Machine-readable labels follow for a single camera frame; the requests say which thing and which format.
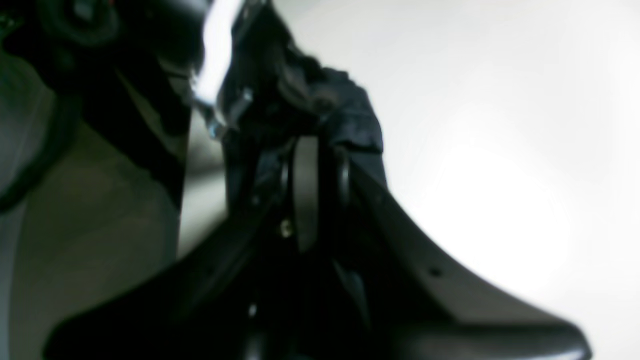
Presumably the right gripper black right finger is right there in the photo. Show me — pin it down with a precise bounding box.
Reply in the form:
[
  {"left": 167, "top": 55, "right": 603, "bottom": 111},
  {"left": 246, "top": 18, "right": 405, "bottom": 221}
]
[{"left": 320, "top": 146, "right": 592, "bottom": 360}]

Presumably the black long-sleeve shirt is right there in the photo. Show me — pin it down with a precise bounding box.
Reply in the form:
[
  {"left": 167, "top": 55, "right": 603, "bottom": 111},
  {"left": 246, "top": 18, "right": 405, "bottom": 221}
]
[{"left": 218, "top": 0, "right": 387, "bottom": 210}]

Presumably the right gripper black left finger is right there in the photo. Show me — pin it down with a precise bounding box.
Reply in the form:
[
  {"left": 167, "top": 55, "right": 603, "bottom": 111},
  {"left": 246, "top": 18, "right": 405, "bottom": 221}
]
[{"left": 42, "top": 136, "right": 320, "bottom": 360}]

